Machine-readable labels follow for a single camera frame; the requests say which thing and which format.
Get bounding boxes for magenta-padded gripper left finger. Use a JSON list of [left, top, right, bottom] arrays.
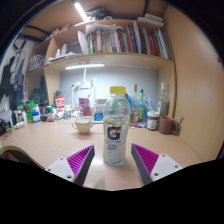
[[45, 144, 96, 187]]

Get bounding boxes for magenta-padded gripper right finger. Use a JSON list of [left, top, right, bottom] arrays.
[[130, 143, 184, 186]]

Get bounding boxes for clear drink bottle yellow cap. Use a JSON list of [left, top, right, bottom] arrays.
[[102, 85, 132, 167]]

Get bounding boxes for brown mug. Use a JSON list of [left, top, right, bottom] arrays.
[[157, 115, 181, 135]]

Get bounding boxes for brown jar white lid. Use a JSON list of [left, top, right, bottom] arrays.
[[146, 110, 161, 131]]

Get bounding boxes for cream ceramic cup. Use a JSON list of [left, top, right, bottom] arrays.
[[71, 116, 95, 135]]

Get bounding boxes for white jar blue label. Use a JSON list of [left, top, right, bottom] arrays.
[[64, 104, 73, 119]]

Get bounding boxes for white bottle blue label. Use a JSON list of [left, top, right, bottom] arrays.
[[32, 104, 42, 124]]

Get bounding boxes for green-capped glass bottle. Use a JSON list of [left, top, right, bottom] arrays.
[[136, 88, 146, 123]]

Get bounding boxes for clear glass bottle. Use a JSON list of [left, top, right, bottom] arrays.
[[157, 82, 170, 118]]

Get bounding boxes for red and white canister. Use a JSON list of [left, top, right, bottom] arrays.
[[54, 95, 66, 114]]

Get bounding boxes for green box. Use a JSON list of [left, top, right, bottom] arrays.
[[25, 100, 36, 123]]

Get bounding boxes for magenta carton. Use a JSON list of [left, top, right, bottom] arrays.
[[78, 97, 91, 117]]

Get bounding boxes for blue and white box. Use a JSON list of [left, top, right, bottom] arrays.
[[93, 98, 108, 123]]

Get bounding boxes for black speaker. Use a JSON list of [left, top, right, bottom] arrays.
[[32, 75, 50, 106]]

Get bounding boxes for dark hanging clothes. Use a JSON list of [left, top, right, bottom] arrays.
[[0, 49, 26, 111]]

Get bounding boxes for under-shelf light bar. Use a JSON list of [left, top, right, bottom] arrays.
[[65, 63, 105, 71]]

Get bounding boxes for wooden shelf unit with books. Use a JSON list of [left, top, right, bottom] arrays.
[[24, 13, 176, 118]]

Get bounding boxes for ceiling light bar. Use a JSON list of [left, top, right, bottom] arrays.
[[73, 2, 89, 23]]

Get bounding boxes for white wall power outlet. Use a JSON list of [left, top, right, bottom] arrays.
[[77, 79, 93, 90]]

